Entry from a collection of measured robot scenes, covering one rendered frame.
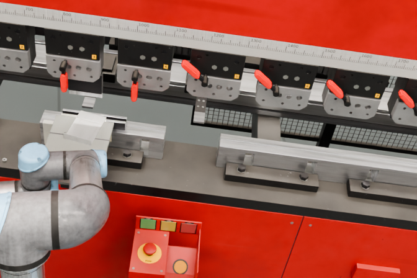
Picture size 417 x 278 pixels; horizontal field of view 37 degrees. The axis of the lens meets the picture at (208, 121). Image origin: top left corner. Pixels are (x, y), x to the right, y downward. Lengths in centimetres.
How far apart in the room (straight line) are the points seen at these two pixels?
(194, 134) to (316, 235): 142
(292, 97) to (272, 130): 40
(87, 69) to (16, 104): 174
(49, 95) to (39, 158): 197
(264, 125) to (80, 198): 108
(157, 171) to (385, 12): 85
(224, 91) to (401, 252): 84
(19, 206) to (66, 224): 9
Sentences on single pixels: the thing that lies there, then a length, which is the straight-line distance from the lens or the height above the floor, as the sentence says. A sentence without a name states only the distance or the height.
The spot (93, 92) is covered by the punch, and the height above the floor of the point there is 111.
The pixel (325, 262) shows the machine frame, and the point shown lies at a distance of 221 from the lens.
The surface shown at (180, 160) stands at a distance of 201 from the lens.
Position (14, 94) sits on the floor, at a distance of 357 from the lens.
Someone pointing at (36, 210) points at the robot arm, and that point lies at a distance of 121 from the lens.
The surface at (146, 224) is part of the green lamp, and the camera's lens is 193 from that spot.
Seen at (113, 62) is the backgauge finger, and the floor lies 103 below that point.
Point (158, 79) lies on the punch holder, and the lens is 177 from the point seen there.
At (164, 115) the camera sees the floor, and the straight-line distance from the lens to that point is 344.
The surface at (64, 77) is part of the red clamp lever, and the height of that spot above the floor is 121.
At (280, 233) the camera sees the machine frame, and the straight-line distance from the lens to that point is 207.
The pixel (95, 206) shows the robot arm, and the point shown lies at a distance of 125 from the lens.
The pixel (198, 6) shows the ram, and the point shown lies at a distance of 161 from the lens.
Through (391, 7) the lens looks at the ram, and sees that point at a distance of 164.
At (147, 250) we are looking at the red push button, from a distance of 187.
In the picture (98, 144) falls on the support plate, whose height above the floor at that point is 100.
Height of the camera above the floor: 235
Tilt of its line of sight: 43 degrees down
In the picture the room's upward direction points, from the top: 9 degrees clockwise
